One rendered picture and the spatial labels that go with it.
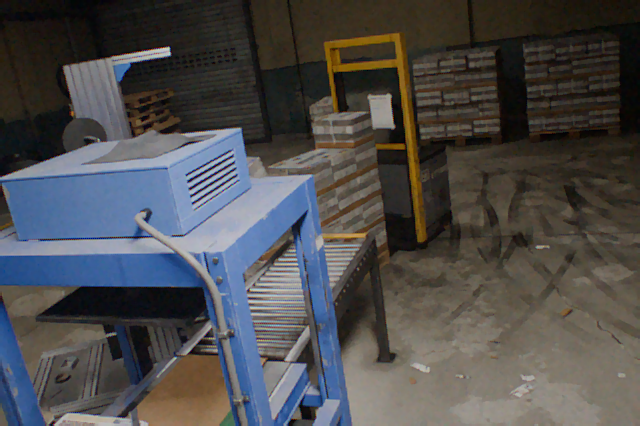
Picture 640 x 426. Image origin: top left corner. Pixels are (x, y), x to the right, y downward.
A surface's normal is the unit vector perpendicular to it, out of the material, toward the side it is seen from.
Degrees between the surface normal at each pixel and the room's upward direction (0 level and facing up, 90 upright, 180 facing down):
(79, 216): 90
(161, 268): 90
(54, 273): 90
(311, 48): 90
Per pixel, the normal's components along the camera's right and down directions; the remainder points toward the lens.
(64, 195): -0.32, 0.33
